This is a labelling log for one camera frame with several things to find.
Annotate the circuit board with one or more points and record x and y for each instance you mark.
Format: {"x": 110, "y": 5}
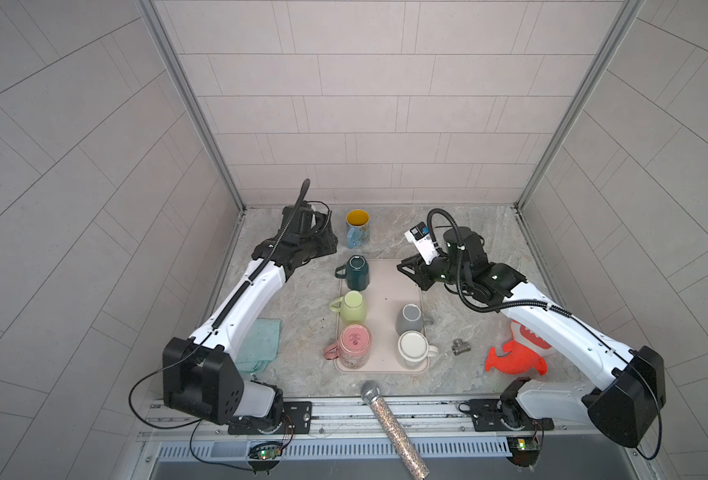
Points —
{"x": 525, "y": 451}
{"x": 267, "y": 451}

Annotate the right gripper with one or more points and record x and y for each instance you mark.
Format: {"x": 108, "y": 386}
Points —
{"x": 418, "y": 263}

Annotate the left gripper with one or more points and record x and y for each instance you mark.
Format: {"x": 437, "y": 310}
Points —
{"x": 325, "y": 244}

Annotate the dark green mug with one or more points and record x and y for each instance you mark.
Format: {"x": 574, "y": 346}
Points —
{"x": 355, "y": 273}

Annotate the iridescent blue butterfly mug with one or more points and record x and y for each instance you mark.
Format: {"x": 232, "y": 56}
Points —
{"x": 358, "y": 233}

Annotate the right circuit board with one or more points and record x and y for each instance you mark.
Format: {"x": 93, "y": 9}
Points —
{"x": 525, "y": 451}

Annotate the red shark plush toy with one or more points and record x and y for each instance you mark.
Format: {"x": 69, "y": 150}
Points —
{"x": 525, "y": 351}

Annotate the light green mug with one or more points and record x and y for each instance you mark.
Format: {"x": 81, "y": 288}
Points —
{"x": 350, "y": 307}

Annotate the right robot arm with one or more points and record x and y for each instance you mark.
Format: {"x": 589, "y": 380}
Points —
{"x": 624, "y": 392}

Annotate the grey mug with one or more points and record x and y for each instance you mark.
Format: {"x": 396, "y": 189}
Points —
{"x": 412, "y": 318}

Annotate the left circuit board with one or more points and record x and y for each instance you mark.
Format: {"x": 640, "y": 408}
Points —
{"x": 267, "y": 451}

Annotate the beige plastic tray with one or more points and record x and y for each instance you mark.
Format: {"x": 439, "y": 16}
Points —
{"x": 387, "y": 293}

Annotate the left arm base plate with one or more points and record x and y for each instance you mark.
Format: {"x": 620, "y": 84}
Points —
{"x": 296, "y": 416}

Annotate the pink glass mug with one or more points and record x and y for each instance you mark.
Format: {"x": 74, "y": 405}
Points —
{"x": 352, "y": 347}

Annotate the small metal clip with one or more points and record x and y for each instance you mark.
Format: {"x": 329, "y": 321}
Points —
{"x": 459, "y": 346}

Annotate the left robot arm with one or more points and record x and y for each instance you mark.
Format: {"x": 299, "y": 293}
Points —
{"x": 200, "y": 377}

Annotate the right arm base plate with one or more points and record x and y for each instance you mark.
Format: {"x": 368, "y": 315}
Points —
{"x": 490, "y": 415}

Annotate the teal folded cloth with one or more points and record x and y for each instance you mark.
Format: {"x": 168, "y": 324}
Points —
{"x": 260, "y": 346}

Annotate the glitter tube with silver cap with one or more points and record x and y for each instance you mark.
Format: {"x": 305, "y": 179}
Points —
{"x": 371, "y": 395}

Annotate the white mug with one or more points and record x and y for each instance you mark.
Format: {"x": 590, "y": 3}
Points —
{"x": 414, "y": 350}

